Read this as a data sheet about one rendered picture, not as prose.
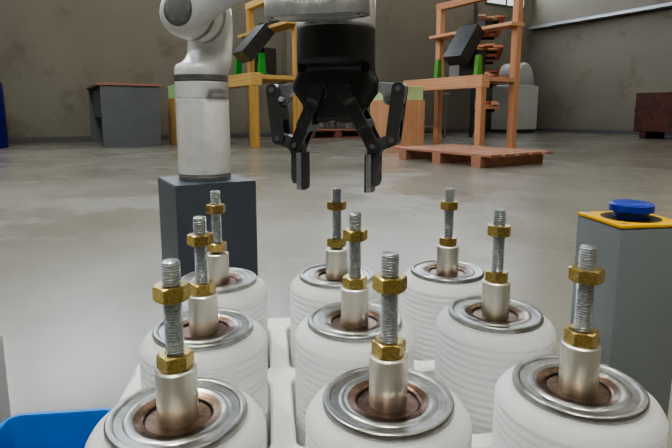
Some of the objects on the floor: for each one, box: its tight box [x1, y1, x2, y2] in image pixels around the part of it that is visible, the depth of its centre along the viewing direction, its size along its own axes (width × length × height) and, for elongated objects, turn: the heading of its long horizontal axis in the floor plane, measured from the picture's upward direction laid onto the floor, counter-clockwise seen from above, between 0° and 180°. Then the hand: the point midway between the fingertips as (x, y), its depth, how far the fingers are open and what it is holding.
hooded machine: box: [491, 62, 539, 133], centre depth 1154 cm, size 84×69×150 cm
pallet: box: [393, 144, 554, 168], centre depth 462 cm, size 120×82×11 cm
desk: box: [86, 82, 162, 147], centre depth 718 cm, size 76×148×79 cm
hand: (336, 177), depth 52 cm, fingers open, 6 cm apart
